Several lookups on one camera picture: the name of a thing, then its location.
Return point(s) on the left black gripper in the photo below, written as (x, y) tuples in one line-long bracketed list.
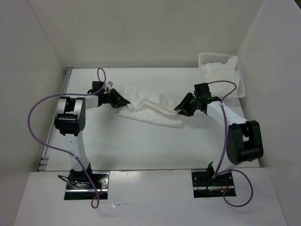
[(119, 101)]

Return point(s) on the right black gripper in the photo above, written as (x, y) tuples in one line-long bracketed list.
[(186, 110)]

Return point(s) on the white perforated plastic basket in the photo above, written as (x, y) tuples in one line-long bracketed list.
[(206, 57)]

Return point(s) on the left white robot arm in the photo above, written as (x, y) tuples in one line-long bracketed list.
[(70, 120)]

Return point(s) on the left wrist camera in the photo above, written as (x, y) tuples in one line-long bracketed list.
[(109, 85)]

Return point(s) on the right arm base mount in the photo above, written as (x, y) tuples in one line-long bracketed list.
[(204, 186)]

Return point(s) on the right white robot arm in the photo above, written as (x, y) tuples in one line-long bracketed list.
[(242, 138)]

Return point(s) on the white skirts in basket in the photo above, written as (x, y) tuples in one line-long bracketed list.
[(217, 71)]

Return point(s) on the white pleated skirt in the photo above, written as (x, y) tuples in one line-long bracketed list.
[(151, 107)]

